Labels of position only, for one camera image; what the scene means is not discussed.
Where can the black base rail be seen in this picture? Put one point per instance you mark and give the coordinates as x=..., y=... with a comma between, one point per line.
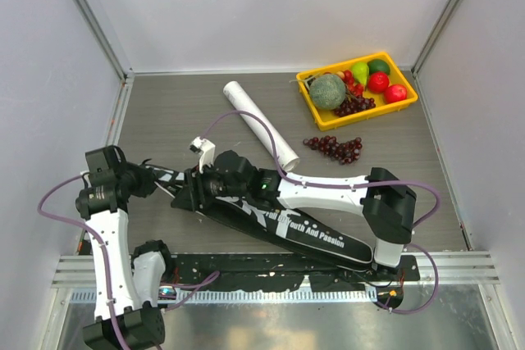
x=278, y=272

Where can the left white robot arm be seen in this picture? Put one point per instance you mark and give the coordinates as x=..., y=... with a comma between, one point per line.
x=127, y=315

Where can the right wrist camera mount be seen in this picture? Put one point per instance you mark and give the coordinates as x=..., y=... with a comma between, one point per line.
x=205, y=149

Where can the aluminium frame bars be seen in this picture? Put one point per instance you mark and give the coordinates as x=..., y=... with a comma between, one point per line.
x=105, y=35

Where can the green netted melon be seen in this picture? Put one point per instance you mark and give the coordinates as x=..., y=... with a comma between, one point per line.
x=327, y=92

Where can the green pear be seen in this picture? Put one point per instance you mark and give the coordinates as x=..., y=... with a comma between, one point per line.
x=360, y=72

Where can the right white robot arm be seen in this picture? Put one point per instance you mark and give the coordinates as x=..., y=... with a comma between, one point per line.
x=387, y=206

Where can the dark red grape bunch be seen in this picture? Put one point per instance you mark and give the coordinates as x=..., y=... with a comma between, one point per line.
x=345, y=152

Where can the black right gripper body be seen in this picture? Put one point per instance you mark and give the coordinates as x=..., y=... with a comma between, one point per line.
x=210, y=183

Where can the red cherries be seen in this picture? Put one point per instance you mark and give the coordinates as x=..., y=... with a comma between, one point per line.
x=353, y=86

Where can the white slotted cable duct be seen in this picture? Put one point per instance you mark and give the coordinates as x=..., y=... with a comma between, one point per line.
x=304, y=294

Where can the yellow plastic tray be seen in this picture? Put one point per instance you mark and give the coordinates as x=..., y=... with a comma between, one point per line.
x=327, y=120

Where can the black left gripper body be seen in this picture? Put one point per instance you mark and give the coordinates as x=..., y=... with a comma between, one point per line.
x=139, y=179

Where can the red apple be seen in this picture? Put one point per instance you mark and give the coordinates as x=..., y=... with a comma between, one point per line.
x=378, y=82

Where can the red pomegranate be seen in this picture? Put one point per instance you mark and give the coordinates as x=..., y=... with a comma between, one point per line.
x=395, y=93

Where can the grape bunch in tray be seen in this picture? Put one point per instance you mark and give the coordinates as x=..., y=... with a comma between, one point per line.
x=354, y=105

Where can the green lime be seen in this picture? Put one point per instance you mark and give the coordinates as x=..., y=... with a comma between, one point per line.
x=378, y=65

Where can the black racket bag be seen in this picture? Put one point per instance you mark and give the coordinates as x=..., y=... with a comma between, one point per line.
x=250, y=206

